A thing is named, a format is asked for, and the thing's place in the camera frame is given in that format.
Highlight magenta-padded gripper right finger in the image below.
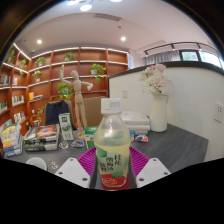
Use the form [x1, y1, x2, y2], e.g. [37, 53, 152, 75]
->
[128, 146, 172, 189]

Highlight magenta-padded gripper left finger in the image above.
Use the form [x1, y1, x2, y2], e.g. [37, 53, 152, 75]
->
[54, 147, 99, 189]

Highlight clear drink bottle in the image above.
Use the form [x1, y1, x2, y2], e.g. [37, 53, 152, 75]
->
[93, 97, 131, 191]

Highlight small green box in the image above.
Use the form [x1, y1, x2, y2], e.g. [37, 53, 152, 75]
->
[84, 125, 99, 150]

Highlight green and white carton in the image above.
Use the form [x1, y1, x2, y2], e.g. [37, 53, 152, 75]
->
[58, 112, 75, 142]

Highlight stack of dark books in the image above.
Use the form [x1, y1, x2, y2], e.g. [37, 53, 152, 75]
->
[22, 123, 61, 152]

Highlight stack of white papers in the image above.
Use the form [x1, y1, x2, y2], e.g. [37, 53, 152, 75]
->
[119, 111, 152, 136]

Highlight white vase with pink flowers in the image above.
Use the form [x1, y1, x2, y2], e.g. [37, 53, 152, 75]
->
[138, 63, 171, 133]

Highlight dark office chair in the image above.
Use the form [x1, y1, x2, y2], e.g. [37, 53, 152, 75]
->
[44, 99, 73, 127]

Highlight tan chair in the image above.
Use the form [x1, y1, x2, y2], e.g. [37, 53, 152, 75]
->
[71, 96, 108, 128]

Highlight wooden artist mannequin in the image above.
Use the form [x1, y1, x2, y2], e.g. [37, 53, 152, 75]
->
[59, 64, 94, 141]

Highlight orange wooden bookshelf unit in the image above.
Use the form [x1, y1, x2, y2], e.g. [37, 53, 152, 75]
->
[0, 42, 130, 158]

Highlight grey curtain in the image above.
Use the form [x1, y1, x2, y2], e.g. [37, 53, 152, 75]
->
[145, 50, 181, 66]

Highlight window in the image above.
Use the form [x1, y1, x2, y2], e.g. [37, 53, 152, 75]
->
[179, 49, 224, 69]

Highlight ceiling air vent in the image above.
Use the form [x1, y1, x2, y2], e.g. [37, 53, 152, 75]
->
[94, 12, 122, 22]

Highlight ceiling lights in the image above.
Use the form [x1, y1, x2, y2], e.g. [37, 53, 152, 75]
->
[34, 0, 128, 46]

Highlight white wall socket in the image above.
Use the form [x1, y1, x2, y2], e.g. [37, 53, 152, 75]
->
[213, 101, 224, 124]

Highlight black ceiling track rail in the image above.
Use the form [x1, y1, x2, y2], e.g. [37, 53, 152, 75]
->
[143, 41, 221, 57]

